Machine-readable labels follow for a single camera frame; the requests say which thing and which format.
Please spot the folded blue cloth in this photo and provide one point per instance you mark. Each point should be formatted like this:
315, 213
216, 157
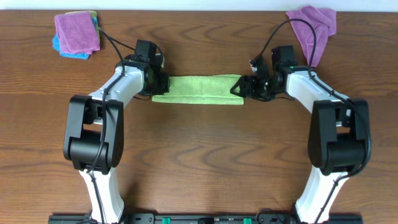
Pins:
74, 55

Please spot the black mounting rail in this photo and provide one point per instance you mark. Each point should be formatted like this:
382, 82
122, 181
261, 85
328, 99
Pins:
148, 218

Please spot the folded pink cloth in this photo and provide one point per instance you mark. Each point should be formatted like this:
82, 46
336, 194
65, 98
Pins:
77, 32

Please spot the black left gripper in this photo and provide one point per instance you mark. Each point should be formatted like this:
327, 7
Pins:
163, 83

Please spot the folded green cloth in stack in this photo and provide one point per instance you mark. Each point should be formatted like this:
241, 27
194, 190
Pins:
93, 15

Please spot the light green microfiber cloth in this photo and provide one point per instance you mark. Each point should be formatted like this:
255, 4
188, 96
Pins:
201, 90

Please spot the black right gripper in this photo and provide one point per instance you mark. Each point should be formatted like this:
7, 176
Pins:
249, 86

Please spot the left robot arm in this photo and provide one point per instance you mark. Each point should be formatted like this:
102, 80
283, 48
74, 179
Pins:
94, 135

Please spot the crumpled purple cloth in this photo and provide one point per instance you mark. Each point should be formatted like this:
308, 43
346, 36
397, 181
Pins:
323, 21

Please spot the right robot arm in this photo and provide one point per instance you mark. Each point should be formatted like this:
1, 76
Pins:
339, 141

